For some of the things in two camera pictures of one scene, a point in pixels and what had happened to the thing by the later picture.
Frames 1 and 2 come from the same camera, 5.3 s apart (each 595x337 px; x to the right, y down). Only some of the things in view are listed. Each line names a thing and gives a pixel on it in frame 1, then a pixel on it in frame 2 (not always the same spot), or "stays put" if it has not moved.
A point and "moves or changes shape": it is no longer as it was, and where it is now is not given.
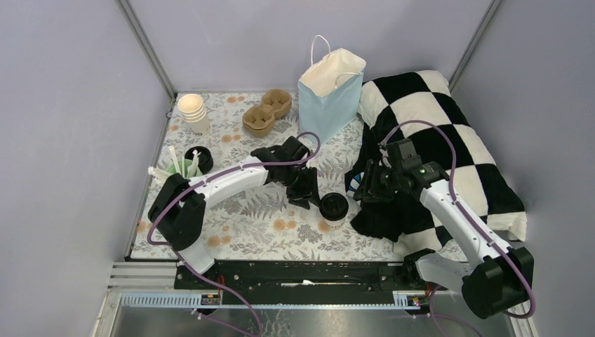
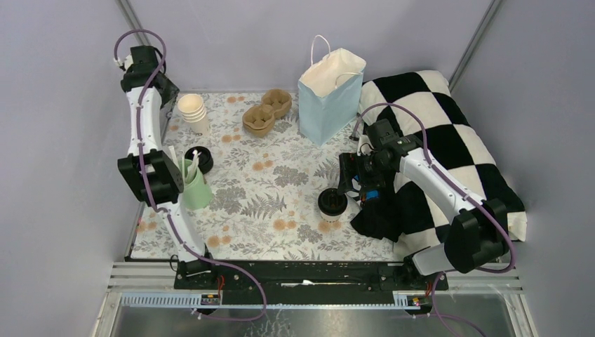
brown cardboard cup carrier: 259,121 stays put
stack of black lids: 205,161 stays put
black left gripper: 309,192 -> 170,91
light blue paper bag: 330,92 stays put
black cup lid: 333,206 moves or changes shape
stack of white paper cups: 194,113 stays put
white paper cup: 335,224 moves or changes shape
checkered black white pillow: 420,106 stays put
